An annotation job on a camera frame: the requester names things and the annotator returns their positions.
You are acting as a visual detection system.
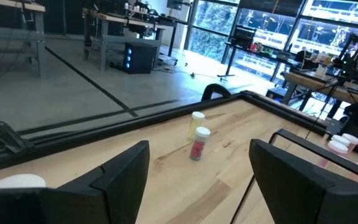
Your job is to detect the wide orange pill bottle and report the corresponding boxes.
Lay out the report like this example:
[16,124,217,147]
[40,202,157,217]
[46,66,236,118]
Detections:
[0,173,47,190]

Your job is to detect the wooden side table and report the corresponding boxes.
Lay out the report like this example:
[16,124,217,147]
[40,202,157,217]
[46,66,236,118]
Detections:
[283,70,358,106]

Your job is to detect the wooden shelf black metal frame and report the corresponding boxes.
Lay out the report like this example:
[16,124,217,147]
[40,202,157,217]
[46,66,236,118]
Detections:
[230,128,358,224]

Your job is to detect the black rolling stand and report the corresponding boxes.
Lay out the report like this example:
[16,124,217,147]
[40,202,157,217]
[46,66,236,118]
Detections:
[218,24,257,78]

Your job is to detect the clear bottle red pills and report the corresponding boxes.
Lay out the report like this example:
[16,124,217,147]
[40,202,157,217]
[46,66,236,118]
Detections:
[189,126,211,162]

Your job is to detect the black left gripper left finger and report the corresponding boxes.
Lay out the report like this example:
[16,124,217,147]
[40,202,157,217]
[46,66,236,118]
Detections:
[57,140,150,224]

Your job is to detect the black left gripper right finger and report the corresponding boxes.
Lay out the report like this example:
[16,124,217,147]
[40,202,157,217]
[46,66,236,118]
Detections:
[249,139,335,224]

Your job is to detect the black computer tower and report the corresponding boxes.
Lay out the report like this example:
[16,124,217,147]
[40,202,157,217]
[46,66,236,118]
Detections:
[123,42,158,75]

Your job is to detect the grey metal workbench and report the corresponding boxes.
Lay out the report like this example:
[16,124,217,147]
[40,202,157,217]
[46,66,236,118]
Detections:
[0,0,48,78]
[82,7,165,72]

